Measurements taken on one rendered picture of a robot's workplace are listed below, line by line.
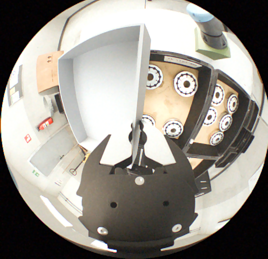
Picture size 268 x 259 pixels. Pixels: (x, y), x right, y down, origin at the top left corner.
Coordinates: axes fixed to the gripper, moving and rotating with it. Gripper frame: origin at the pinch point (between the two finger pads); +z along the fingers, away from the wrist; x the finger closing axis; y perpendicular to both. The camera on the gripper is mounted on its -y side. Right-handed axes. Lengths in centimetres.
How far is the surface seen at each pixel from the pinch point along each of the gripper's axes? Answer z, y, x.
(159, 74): 20.9, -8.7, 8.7
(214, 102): 13.3, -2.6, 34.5
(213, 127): 13.8, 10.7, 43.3
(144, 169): 21, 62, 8
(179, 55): 12.6, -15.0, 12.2
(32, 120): 66, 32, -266
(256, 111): 8, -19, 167
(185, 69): 20.7, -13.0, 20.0
